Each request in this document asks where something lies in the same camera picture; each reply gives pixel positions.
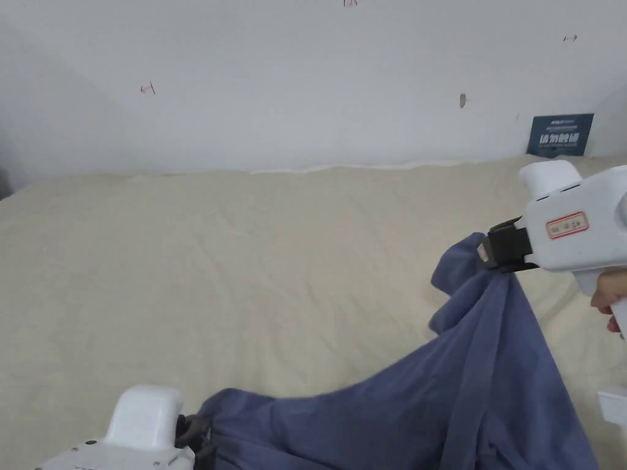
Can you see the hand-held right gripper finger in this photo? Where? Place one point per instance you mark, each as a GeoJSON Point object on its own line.
{"type": "Point", "coordinates": [499, 247]}

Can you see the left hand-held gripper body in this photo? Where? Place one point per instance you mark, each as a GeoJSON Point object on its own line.
{"type": "Point", "coordinates": [139, 426]}

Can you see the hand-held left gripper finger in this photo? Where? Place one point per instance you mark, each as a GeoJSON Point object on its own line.
{"type": "Point", "coordinates": [205, 455]}
{"type": "Point", "coordinates": [195, 427]}

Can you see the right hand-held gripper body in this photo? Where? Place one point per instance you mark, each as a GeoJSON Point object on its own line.
{"type": "Point", "coordinates": [573, 230]}

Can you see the dark blue shirt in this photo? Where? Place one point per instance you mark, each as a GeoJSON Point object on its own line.
{"type": "Point", "coordinates": [441, 411]}

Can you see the person's right hand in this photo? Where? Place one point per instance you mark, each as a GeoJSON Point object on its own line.
{"type": "Point", "coordinates": [607, 291]}

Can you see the dark blue sign card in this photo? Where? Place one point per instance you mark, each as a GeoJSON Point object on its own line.
{"type": "Point", "coordinates": [561, 136]}

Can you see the bed with beige sheet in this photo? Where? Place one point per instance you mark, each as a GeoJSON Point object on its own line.
{"type": "Point", "coordinates": [205, 274]}

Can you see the white plastic object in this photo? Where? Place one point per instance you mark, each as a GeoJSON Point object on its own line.
{"type": "Point", "coordinates": [614, 404]}

